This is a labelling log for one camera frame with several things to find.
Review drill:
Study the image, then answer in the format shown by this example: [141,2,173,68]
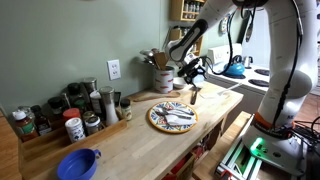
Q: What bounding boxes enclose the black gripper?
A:
[179,57,208,88]

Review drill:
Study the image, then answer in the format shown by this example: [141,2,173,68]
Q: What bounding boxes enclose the black spatula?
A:
[189,85,200,106]

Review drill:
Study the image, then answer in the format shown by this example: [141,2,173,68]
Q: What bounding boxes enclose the wooden spatula utensil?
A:
[153,51,169,71]

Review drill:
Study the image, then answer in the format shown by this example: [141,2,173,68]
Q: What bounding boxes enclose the small white bowl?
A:
[172,76,188,90]

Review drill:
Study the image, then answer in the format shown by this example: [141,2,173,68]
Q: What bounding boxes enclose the white utensil crock red fish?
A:
[153,65,176,94]

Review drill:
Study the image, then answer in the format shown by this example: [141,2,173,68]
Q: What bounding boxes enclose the metal fork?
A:
[155,105,194,118]

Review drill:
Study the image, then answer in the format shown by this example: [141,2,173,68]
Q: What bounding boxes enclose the blue kettle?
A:
[223,54,246,77]

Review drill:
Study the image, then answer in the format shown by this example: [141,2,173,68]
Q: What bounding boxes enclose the wooden spoon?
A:
[132,91,181,103]

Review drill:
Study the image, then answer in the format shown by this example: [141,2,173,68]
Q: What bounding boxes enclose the metal spoon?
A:
[154,109,194,121]

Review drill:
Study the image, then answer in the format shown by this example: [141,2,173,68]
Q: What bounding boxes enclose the wooden spice rack with labels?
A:
[168,26,204,57]

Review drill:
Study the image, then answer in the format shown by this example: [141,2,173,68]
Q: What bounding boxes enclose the white stove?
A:
[206,43,278,101]

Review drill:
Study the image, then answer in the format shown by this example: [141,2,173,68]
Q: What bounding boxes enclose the steel ladle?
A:
[139,49,156,67]

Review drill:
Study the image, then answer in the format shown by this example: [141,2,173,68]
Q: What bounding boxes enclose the small steel kettle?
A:
[242,55,254,69]

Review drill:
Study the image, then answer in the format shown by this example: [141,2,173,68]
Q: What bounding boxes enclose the colourful patterned plate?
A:
[146,101,199,135]

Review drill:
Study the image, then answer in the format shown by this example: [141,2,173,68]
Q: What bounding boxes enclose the wooden spice rack single-shelf jars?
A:
[169,0,208,23]

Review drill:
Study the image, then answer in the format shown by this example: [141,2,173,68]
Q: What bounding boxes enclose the small spice jar black lid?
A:
[119,98,133,122]

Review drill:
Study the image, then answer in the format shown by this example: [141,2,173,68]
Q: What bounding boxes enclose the wooden bench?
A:
[191,110,253,180]

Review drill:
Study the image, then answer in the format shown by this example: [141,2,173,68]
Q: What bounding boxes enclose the tall salt grinder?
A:
[98,85,120,127]

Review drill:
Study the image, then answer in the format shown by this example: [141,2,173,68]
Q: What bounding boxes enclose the white squeeze bottle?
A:
[89,90,104,116]

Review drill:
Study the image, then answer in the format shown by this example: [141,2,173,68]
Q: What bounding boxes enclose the steel top grinder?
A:
[82,77,98,96]

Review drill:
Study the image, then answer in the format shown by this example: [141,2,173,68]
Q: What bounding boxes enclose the glass jar metal lid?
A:
[82,110,103,136]

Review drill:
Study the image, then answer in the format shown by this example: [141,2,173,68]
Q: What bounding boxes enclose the black cap bottle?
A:
[67,82,84,101]

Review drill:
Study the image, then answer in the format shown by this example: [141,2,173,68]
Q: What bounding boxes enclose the red lid jar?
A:
[62,107,82,122]

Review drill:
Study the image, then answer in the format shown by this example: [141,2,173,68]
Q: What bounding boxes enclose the white shaker jar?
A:
[64,117,87,144]

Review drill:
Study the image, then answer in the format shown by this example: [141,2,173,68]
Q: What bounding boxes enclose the blue plastic colander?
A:
[56,148,102,180]

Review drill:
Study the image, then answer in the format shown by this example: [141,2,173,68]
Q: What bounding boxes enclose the dark sauce bottle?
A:
[30,104,53,136]

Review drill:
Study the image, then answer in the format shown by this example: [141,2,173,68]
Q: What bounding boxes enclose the wooden condiment tray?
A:
[18,109,129,179]

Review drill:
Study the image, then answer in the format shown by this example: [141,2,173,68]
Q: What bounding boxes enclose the decorative wall plate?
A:
[218,14,231,34]

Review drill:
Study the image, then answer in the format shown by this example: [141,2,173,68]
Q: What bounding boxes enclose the white wall outlet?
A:
[106,59,122,81]

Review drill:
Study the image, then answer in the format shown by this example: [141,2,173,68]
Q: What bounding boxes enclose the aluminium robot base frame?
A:
[214,114,309,178]

